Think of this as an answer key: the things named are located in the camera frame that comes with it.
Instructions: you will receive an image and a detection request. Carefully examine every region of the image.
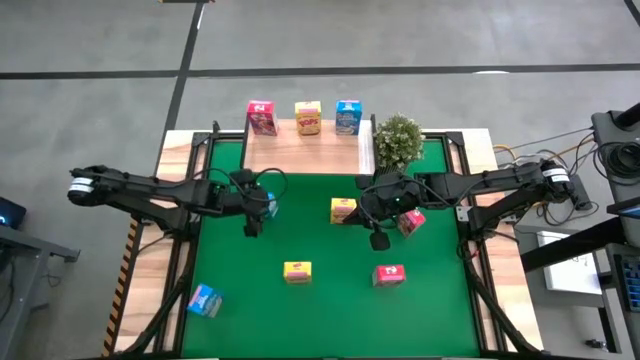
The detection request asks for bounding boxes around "black stand beam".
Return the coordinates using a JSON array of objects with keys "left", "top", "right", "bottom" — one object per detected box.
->
[{"left": 519, "top": 217, "right": 640, "bottom": 274}]

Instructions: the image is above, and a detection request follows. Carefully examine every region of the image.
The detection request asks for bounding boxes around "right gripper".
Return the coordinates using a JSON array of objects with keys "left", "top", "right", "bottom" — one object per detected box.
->
[{"left": 343, "top": 173, "right": 424, "bottom": 252}]

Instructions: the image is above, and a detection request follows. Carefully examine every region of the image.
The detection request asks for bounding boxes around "grey floor cable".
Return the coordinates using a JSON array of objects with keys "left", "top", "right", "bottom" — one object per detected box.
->
[{"left": 492, "top": 127, "right": 596, "bottom": 151}]

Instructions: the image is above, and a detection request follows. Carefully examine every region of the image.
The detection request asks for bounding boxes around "grey side table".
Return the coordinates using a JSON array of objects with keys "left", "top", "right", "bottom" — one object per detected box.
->
[{"left": 0, "top": 224, "right": 81, "bottom": 360}]

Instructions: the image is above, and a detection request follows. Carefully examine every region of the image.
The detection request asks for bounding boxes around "keyboard with blue keys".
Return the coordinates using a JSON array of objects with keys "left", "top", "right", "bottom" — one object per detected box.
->
[{"left": 613, "top": 252, "right": 640, "bottom": 314}]

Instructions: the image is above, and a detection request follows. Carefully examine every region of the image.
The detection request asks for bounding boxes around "wooden shelf with black frame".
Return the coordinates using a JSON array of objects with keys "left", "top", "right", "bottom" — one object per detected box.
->
[{"left": 239, "top": 112, "right": 377, "bottom": 194}]

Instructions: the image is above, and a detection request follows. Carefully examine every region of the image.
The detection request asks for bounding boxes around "red Froot Loops box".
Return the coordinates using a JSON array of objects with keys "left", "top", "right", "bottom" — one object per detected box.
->
[
  {"left": 246, "top": 99, "right": 280, "bottom": 137},
  {"left": 397, "top": 208, "right": 427, "bottom": 239},
  {"left": 372, "top": 264, "right": 407, "bottom": 288}
]

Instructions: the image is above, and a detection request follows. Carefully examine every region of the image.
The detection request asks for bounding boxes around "artificial plant in striped pot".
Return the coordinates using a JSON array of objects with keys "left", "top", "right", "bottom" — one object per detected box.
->
[{"left": 373, "top": 113, "right": 427, "bottom": 179}]

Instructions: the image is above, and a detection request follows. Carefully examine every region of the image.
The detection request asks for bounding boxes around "black power brick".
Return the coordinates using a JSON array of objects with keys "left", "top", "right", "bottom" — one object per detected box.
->
[{"left": 573, "top": 174, "right": 594, "bottom": 211}]

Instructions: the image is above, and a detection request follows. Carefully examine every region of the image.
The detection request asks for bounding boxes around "black metal table frame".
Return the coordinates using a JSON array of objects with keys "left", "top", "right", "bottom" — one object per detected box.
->
[{"left": 114, "top": 119, "right": 544, "bottom": 360}]

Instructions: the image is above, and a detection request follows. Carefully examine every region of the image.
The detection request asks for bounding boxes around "green table mat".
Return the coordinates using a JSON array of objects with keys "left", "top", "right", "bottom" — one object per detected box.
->
[{"left": 180, "top": 139, "right": 481, "bottom": 359}]

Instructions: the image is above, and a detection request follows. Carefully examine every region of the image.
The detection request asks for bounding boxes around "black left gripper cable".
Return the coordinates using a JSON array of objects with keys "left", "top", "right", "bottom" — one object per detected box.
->
[{"left": 192, "top": 166, "right": 290, "bottom": 202}]

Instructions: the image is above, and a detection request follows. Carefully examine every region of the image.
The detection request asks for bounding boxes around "white paper sheet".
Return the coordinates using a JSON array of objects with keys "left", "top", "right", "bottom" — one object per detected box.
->
[{"left": 537, "top": 230, "right": 604, "bottom": 296}]

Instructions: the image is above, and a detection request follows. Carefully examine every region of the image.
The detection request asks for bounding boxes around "grey work desk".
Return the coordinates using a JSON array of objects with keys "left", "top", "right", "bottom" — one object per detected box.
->
[{"left": 517, "top": 222, "right": 640, "bottom": 360}]

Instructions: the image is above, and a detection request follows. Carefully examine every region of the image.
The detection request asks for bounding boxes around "yellow Pops cereal box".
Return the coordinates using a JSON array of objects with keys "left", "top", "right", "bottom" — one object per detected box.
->
[
  {"left": 329, "top": 197, "right": 359, "bottom": 226},
  {"left": 293, "top": 100, "right": 323, "bottom": 137},
  {"left": 283, "top": 260, "right": 313, "bottom": 285}
]

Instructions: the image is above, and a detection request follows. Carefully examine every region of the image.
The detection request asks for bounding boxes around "black device with blue light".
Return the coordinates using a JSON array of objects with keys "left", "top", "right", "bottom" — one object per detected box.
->
[{"left": 0, "top": 196, "right": 27, "bottom": 230}]

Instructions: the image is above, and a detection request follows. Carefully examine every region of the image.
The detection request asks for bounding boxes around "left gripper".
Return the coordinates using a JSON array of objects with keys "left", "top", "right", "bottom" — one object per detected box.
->
[{"left": 224, "top": 168, "right": 271, "bottom": 239}]

